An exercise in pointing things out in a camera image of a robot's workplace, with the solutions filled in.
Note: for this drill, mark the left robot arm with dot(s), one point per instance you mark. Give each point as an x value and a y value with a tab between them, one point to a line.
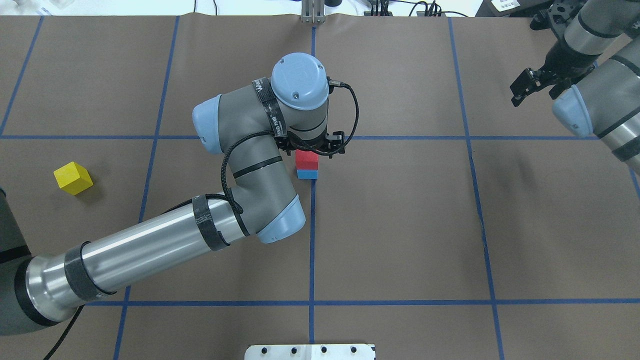
250	126

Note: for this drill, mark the red cube block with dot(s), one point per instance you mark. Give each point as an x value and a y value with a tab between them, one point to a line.
306	160

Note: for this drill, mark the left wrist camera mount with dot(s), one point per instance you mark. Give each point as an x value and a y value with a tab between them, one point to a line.
324	145

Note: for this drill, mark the blue cube block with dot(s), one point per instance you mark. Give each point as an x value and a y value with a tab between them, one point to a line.
304	174

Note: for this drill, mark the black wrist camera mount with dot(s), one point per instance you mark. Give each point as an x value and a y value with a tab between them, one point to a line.
555	14

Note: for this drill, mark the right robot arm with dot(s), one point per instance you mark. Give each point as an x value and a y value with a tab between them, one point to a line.
592	71

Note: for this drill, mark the white camera pillar mount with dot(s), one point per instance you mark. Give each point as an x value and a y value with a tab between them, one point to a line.
335	351

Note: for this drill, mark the aluminium frame post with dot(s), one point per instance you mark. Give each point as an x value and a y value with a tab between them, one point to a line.
312	12

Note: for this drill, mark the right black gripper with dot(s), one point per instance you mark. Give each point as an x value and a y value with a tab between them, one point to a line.
561	59

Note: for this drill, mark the yellow cube block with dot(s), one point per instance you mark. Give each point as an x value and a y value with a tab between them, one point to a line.
73	178

